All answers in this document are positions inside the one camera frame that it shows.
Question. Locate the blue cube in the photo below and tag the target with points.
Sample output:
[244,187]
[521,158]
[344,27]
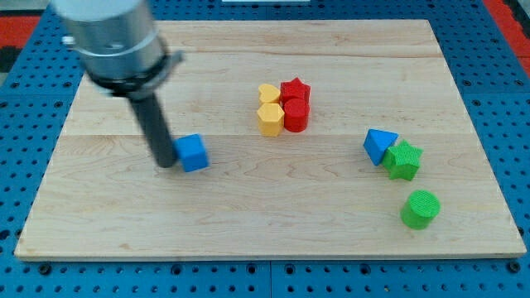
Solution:
[192,152]

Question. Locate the red star block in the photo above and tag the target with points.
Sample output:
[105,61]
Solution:
[294,89]

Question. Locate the green star block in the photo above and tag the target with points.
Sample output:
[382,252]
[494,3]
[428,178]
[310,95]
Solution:
[402,161]

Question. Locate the red cylinder block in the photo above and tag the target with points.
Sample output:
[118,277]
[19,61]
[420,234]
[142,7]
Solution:
[296,115]

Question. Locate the yellow hexagon block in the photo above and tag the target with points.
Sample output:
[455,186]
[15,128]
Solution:
[270,119]

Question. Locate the yellow heart block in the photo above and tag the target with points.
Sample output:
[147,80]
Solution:
[268,93]

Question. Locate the green cylinder block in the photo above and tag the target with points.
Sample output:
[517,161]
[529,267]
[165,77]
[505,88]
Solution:
[421,207]

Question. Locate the blue triangle block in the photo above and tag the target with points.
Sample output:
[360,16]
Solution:
[377,142]

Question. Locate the wooden board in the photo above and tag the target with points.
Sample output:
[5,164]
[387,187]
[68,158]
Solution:
[304,195]

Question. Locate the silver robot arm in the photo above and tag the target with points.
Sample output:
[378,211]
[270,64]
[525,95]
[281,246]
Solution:
[121,49]

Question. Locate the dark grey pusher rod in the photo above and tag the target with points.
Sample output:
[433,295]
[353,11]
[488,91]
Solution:
[152,122]

